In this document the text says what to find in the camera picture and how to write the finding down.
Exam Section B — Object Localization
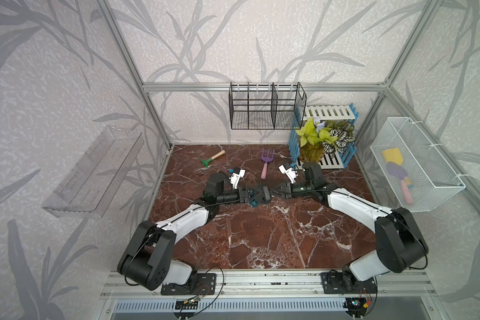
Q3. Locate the glass vase with plants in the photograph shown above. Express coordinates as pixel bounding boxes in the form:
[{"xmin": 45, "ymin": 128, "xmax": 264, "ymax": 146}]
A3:
[{"xmin": 295, "ymin": 119, "xmax": 355, "ymax": 163}]

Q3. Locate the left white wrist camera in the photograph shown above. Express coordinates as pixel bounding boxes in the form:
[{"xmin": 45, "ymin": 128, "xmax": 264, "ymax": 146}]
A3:
[{"xmin": 229, "ymin": 167, "xmax": 245, "ymax": 190}]

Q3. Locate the yellow sponge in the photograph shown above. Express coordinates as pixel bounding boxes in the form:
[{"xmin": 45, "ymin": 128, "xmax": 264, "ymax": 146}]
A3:
[{"xmin": 382, "ymin": 148, "xmax": 403, "ymax": 165}]

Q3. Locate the black base cable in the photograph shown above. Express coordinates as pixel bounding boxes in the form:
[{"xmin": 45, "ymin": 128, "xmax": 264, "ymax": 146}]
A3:
[{"xmin": 171, "ymin": 265, "xmax": 225, "ymax": 320}]

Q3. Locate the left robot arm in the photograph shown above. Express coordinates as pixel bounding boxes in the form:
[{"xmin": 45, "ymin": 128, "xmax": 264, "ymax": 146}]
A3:
[{"xmin": 117, "ymin": 172, "xmax": 271, "ymax": 293}]

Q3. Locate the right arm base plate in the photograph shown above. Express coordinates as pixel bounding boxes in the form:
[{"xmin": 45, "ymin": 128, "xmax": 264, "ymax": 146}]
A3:
[{"xmin": 320, "ymin": 270, "xmax": 378, "ymax": 295}]

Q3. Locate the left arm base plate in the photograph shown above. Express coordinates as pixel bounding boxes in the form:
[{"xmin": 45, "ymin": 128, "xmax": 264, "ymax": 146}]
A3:
[{"xmin": 161, "ymin": 273, "xmax": 217, "ymax": 296}]

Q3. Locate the purple pink garden fork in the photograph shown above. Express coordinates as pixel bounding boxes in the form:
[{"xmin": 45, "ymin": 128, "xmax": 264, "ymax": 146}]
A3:
[{"xmin": 261, "ymin": 149, "xmax": 275, "ymax": 180}]

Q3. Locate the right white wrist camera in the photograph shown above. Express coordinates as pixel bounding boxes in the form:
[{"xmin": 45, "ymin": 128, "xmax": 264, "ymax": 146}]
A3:
[{"xmin": 278, "ymin": 163, "xmax": 298, "ymax": 184}]

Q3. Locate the teal alarm clock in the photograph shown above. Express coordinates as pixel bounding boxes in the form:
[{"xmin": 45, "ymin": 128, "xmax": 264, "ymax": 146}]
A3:
[{"xmin": 248, "ymin": 185, "xmax": 271, "ymax": 207}]

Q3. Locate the green rake wooden handle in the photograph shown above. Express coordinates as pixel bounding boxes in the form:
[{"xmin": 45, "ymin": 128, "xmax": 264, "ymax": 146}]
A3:
[{"xmin": 201, "ymin": 150, "xmax": 225, "ymax": 167}]

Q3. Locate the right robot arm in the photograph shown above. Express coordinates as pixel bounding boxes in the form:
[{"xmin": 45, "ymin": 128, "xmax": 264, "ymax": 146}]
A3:
[{"xmin": 271, "ymin": 162, "xmax": 429, "ymax": 282}]

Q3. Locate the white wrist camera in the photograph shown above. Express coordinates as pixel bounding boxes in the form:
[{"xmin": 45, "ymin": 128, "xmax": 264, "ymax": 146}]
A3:
[
  {"xmin": 229, "ymin": 167, "xmax": 245, "ymax": 190},
  {"xmin": 278, "ymin": 163, "xmax": 298, "ymax": 184}
]

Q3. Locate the white mesh wall basket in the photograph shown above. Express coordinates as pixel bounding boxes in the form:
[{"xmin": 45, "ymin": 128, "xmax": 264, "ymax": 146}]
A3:
[{"xmin": 370, "ymin": 117, "xmax": 465, "ymax": 213}]

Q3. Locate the black wire wall basket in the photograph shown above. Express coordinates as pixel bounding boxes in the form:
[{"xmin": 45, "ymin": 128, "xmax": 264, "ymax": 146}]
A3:
[{"xmin": 228, "ymin": 83, "xmax": 307, "ymax": 131}]

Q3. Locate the blue white slatted crate shelf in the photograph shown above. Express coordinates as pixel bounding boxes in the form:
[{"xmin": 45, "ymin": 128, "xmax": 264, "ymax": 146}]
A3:
[{"xmin": 288, "ymin": 104, "xmax": 359, "ymax": 169}]

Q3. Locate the clear acrylic wall shelf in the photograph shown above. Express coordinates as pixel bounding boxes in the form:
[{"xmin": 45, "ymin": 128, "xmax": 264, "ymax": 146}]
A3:
[{"xmin": 41, "ymin": 126, "xmax": 145, "ymax": 219}]

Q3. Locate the purple pink garden trowel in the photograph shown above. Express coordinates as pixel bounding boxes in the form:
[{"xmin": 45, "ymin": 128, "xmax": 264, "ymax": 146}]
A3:
[{"xmin": 386, "ymin": 161, "xmax": 414, "ymax": 205}]

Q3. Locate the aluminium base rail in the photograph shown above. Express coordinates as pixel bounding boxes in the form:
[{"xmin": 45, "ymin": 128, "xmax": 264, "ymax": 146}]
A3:
[{"xmin": 99, "ymin": 269, "xmax": 438, "ymax": 299}]

